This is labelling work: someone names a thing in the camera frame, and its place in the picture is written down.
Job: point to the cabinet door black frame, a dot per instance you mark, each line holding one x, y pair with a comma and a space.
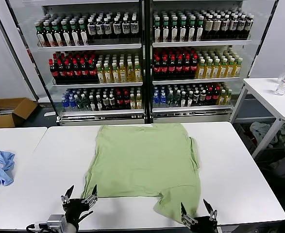
271, 43
19, 48

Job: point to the dark bottle beige label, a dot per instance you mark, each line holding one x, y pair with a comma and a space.
216, 26
208, 26

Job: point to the green cap dark tea bottle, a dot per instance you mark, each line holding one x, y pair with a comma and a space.
199, 28
75, 34
66, 35
84, 34
49, 36
157, 30
183, 29
192, 29
174, 30
57, 35
166, 30
40, 36

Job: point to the dark clad seated person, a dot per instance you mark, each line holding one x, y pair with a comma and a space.
283, 167

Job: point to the black mesh crate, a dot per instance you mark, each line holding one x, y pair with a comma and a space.
246, 138

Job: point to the small yellow juice bottle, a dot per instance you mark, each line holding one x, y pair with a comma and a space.
229, 97
132, 102
139, 102
222, 98

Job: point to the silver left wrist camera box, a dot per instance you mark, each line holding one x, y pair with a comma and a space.
56, 221

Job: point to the clear green water bottle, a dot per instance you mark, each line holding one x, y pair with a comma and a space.
78, 103
84, 103
177, 100
170, 100

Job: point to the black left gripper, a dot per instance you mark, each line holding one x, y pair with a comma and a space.
75, 210

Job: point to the open brown cardboard box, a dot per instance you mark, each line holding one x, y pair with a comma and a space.
1, 121

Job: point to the white beverage display shelf unit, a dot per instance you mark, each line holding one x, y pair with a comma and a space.
91, 46
200, 43

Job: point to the yellow juice bottle green label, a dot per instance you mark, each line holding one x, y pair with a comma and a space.
123, 74
237, 68
208, 71
115, 74
100, 75
131, 73
215, 70
201, 71
108, 75
138, 73
230, 69
223, 70

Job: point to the white grey clothes pile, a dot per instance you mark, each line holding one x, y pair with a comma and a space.
260, 131

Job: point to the light green t-shirt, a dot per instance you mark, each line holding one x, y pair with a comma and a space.
142, 160

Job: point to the blue water bottle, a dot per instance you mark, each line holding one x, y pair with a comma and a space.
163, 101
65, 103
156, 101
72, 103

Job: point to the white side table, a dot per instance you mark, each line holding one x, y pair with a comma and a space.
261, 92

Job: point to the dark drink bottle white cap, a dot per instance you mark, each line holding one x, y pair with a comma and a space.
196, 99
190, 99
98, 103
183, 100
112, 103
105, 103
203, 98
92, 104

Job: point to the dark bottle white blue label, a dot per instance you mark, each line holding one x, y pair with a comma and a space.
241, 24
248, 24
91, 29
117, 27
134, 26
126, 27
233, 25
225, 25
100, 28
108, 28

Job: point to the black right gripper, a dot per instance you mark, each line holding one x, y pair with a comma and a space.
204, 225

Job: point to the small red cap cola bottle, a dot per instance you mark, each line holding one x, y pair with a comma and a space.
209, 97
216, 96
119, 101
126, 101

